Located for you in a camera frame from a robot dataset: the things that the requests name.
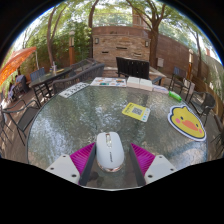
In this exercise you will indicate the white computer mouse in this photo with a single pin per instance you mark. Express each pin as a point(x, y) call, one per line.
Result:
point(110, 151)

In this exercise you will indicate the yellow duck-shaped mouse pad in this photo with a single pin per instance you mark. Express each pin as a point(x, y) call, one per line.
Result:
point(187, 123)

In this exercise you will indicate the thin tree by fence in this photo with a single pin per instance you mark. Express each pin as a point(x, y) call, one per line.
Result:
point(199, 56)

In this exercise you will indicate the white printed sheet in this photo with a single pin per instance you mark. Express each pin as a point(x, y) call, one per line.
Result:
point(74, 90)

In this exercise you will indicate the grey wall utility box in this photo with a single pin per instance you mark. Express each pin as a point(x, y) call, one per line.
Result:
point(160, 62)

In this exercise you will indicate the dark wicker chair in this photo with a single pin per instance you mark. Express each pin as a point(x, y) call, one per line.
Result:
point(85, 64)
point(81, 77)

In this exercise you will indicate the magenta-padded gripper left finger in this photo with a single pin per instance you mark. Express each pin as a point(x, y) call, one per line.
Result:
point(81, 159)

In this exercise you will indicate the blue-grey patio chair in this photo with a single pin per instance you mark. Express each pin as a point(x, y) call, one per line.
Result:
point(36, 74)

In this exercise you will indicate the black metal mesh chair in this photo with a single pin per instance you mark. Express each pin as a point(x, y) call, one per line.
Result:
point(219, 140)
point(208, 100)
point(26, 118)

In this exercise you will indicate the orange patio umbrella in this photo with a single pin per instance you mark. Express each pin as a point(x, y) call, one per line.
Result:
point(16, 60)

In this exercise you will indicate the black metal patio chair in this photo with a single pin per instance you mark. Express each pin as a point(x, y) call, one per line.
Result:
point(178, 73)

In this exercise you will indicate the slim forked tree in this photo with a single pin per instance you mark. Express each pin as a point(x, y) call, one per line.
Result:
point(50, 46)

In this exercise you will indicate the colourful brochure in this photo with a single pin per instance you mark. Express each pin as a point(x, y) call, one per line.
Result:
point(108, 82)

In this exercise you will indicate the low stone planter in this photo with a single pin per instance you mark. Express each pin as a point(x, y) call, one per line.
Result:
point(156, 71)

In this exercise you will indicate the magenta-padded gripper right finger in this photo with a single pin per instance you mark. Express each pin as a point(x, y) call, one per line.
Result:
point(144, 159)

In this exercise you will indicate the dark patio table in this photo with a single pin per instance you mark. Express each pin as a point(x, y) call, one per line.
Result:
point(50, 77)

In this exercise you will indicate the small white blue box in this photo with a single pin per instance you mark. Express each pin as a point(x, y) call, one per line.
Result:
point(160, 89)

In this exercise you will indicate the wall lantern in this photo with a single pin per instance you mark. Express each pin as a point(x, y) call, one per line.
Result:
point(146, 43)
point(96, 40)

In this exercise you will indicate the large tree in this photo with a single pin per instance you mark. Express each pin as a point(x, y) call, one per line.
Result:
point(154, 46)

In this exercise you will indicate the yellow square card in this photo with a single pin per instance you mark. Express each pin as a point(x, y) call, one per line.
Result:
point(136, 112)

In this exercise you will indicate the green bottle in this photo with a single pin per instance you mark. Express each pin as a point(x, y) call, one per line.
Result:
point(175, 96)

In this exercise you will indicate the white flat box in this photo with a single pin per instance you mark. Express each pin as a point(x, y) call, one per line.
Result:
point(133, 82)
point(146, 84)

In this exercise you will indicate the clear cup with straw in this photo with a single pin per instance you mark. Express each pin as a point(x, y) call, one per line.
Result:
point(54, 68)

